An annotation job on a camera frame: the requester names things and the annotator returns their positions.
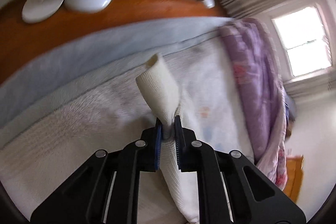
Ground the purple floral quilt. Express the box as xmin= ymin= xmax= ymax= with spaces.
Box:
xmin=219 ymin=18 xmax=288 ymax=190

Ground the bright window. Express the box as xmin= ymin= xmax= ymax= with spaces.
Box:
xmin=272 ymin=6 xmax=333 ymax=77

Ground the white fuzzy bed blanket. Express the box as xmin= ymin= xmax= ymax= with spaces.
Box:
xmin=1 ymin=17 xmax=254 ymax=218

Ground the wooden headboard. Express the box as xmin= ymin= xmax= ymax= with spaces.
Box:
xmin=283 ymin=155 xmax=304 ymax=203

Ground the white fan base left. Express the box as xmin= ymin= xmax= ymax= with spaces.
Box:
xmin=22 ymin=0 xmax=64 ymax=24

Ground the cream knit sweater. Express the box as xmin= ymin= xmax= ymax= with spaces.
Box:
xmin=135 ymin=54 xmax=202 ymax=223

